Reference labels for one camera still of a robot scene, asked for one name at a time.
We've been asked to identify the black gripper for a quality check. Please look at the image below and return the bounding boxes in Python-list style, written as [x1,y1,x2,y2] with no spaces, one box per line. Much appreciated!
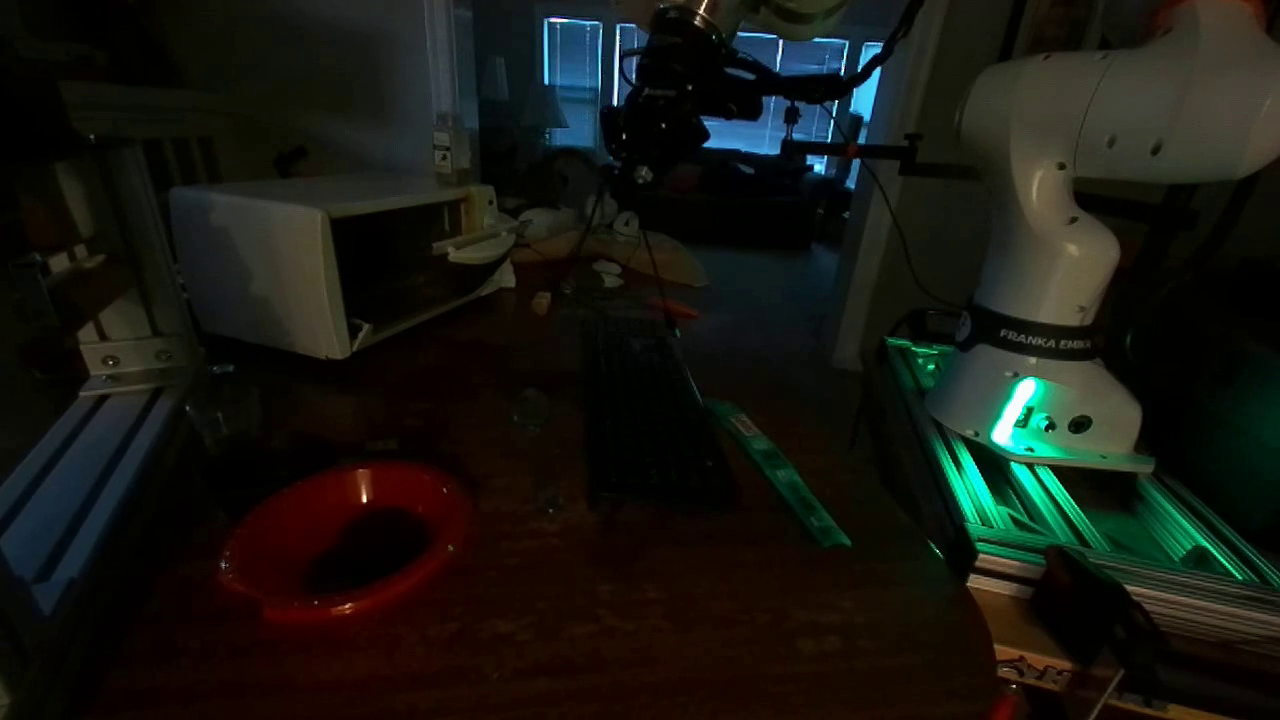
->
[597,11,764,192]

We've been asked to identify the large multi-pane window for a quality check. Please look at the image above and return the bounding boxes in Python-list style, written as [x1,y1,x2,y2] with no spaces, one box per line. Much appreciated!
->
[534,11,890,154]

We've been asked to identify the green flat ruler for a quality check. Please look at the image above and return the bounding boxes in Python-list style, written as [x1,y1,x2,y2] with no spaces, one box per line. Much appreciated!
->
[702,394,855,550]

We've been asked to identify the beige paper bag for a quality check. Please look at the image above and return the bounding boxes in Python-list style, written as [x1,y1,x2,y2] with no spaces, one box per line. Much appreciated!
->
[629,229,710,290]

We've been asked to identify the white microwave oven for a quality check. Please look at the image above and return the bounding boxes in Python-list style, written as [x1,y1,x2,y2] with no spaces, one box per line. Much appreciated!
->
[162,171,519,362]

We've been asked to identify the red plastic bowl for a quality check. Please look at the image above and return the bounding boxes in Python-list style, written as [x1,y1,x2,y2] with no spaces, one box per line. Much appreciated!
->
[212,459,480,631]

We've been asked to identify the white oval object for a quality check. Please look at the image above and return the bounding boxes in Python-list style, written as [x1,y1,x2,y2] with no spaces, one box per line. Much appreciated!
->
[431,225,519,267]

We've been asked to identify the black computer keyboard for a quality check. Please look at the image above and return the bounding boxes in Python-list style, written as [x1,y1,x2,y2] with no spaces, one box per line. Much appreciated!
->
[581,313,739,511]

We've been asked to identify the black tripod stand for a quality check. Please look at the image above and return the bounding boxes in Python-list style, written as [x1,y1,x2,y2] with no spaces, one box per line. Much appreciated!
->
[764,73,996,185]

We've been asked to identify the aluminium robot base platform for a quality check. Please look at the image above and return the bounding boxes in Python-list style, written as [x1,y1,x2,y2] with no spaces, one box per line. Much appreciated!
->
[871,330,1280,644]

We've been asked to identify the black clamp block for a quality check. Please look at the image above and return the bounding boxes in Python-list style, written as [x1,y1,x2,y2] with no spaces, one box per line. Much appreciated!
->
[1033,544,1173,672]

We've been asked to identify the thin black mouse cable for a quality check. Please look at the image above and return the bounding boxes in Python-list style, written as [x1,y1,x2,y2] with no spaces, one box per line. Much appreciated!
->
[562,167,710,405]

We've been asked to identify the clear glass jar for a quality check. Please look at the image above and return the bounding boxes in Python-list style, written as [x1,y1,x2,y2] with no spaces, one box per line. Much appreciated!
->
[428,114,477,189]

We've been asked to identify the white round object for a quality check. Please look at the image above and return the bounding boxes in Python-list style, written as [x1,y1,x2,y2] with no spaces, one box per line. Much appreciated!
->
[590,195,652,261]

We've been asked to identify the red marker pen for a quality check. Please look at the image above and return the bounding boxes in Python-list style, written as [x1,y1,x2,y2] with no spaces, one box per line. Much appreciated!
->
[647,297,706,329]

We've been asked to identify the aluminium extrusion frame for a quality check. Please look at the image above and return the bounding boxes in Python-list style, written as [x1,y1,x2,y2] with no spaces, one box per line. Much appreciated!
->
[0,77,204,720]

